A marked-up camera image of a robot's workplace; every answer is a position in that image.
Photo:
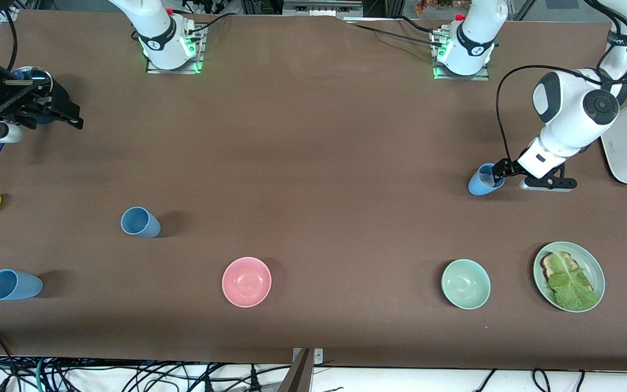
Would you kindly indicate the dark metal pole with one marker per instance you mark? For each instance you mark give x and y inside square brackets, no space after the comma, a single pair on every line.
[298,375]

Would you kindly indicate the blue plastic cup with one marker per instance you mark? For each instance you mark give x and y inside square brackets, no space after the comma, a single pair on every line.
[150,227]
[28,286]
[477,188]

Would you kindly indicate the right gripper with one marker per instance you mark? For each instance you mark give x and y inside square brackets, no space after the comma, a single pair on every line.
[13,96]

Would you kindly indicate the toasted bread slice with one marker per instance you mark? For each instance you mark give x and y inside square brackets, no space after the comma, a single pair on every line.
[549,265]

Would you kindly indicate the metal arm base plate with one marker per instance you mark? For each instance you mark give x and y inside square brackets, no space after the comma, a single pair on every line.
[482,77]
[200,62]

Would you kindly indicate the silver clamp plate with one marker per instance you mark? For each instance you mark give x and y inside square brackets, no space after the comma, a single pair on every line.
[319,356]

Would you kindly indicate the pale green bowl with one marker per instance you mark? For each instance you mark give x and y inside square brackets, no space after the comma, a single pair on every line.
[466,284]

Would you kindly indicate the pink bowl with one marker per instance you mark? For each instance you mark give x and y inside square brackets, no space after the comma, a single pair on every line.
[246,282]

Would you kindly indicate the glass saucepan lid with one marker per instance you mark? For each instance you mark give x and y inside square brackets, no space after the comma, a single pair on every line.
[36,72]

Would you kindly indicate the brown table cloth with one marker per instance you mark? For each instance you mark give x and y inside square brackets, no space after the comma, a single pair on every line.
[313,109]

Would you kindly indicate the grey metal box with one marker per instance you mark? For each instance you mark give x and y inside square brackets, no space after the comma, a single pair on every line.
[321,6]

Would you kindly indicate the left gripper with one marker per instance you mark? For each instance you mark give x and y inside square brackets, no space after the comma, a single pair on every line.
[505,166]

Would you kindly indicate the pale green plate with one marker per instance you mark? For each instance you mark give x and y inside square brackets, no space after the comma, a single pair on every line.
[592,264]

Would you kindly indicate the green lettuce leaf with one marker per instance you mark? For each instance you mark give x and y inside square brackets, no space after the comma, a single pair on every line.
[572,286]

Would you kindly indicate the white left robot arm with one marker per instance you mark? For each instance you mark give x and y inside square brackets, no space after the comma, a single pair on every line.
[569,103]

